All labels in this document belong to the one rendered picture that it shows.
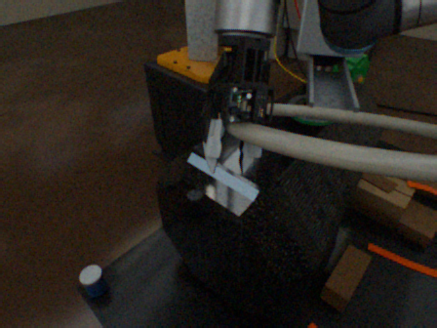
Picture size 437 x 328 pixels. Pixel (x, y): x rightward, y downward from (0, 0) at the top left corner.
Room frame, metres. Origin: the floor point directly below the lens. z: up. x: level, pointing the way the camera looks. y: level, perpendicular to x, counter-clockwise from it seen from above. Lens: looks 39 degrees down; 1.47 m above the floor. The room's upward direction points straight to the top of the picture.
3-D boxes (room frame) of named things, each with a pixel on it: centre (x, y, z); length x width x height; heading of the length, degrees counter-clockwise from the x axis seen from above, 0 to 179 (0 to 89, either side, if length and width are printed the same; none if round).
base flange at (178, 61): (1.91, 0.07, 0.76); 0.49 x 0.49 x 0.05; 46
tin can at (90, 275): (0.76, 0.62, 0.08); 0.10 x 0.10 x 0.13
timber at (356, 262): (0.79, -0.64, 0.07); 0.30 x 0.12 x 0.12; 139
